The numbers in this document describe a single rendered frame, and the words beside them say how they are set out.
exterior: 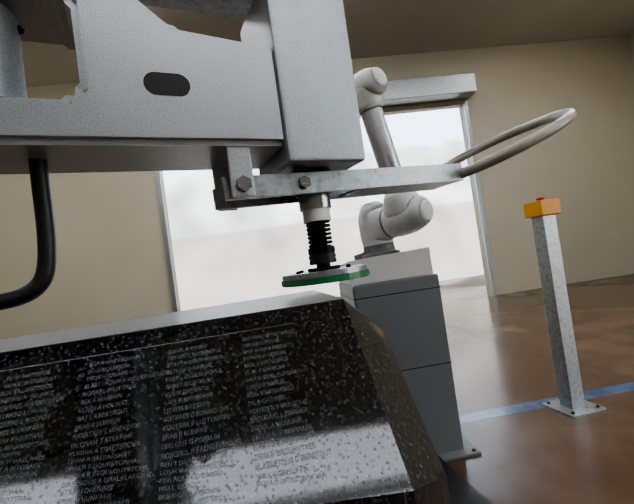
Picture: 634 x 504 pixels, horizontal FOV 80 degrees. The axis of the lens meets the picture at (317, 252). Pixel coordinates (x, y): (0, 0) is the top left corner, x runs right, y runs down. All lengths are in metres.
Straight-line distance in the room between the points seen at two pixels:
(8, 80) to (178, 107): 0.28
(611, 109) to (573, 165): 1.20
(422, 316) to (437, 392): 0.34
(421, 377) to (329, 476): 1.26
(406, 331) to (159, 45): 1.40
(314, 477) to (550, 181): 7.00
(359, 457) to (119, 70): 0.77
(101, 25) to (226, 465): 0.77
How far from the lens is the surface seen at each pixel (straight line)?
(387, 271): 1.76
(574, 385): 2.42
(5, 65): 0.91
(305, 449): 0.62
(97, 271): 6.32
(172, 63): 0.86
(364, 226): 1.86
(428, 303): 1.79
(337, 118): 0.92
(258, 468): 0.62
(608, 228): 7.92
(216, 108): 0.84
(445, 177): 1.14
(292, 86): 0.90
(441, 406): 1.90
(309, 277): 0.85
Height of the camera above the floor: 0.93
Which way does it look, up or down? 1 degrees up
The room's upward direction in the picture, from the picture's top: 8 degrees counter-clockwise
